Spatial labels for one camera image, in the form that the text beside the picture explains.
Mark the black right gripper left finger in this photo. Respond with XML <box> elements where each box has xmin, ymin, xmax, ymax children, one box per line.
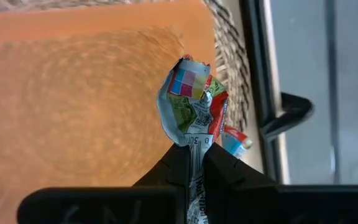
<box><xmin>16</xmin><ymin>143</ymin><xmax>190</xmax><ymax>224</ymax></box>

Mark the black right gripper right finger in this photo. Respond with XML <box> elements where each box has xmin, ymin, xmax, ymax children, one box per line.
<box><xmin>201</xmin><ymin>142</ymin><xmax>358</xmax><ymax>224</ymax></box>

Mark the light blue red granola bar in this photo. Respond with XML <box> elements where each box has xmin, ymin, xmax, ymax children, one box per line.
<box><xmin>221</xmin><ymin>125</ymin><xmax>254</xmax><ymax>159</ymax></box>

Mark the green red wrapper granola bar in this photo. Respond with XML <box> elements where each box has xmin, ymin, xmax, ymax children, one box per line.
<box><xmin>156</xmin><ymin>54</ymin><xmax>229</xmax><ymax>224</ymax></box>

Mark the translucent orange plastic bin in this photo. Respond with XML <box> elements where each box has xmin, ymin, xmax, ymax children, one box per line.
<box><xmin>0</xmin><ymin>0</ymin><xmax>217</xmax><ymax>224</ymax></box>

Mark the woven round mat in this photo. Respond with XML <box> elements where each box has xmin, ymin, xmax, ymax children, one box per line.
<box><xmin>0</xmin><ymin>0</ymin><xmax>257</xmax><ymax>138</ymax></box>

